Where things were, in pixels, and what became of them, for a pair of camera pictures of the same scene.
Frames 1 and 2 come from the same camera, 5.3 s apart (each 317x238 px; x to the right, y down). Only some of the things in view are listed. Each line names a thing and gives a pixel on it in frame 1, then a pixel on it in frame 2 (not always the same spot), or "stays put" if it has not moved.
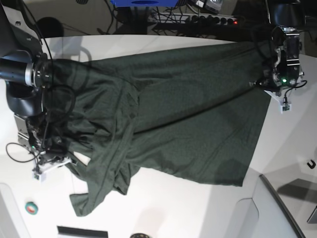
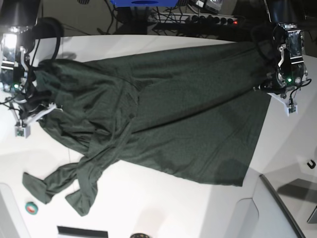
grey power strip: x=191 y=18 stays put
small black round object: x=139 y=235 stays put
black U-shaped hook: x=311 y=166 stays put
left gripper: x=54 y=152 to x=33 y=103
